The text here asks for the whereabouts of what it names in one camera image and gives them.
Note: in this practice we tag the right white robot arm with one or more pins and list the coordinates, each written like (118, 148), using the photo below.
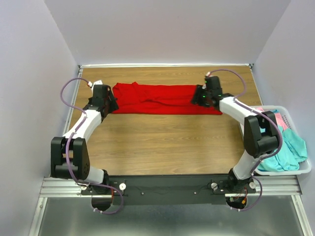
(261, 136)

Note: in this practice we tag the aluminium frame rail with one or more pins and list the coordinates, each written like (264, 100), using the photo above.
(271, 186)

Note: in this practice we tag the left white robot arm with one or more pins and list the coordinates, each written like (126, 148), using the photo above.
(69, 153)

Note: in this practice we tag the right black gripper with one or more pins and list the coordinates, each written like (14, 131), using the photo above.
(200, 89)

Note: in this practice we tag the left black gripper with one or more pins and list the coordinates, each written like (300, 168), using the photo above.
(113, 104)

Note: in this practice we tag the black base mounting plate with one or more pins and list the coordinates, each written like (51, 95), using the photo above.
(171, 190)

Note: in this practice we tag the white plastic laundry basket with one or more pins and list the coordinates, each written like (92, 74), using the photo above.
(305, 166)

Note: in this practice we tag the red t shirt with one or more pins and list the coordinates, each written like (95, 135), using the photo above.
(136, 98)

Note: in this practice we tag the pink t shirt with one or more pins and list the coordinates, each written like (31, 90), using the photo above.
(277, 110)

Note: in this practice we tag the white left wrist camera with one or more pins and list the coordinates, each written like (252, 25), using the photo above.
(91, 84)

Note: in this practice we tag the turquoise t shirt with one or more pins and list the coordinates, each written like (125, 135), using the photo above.
(292, 153)

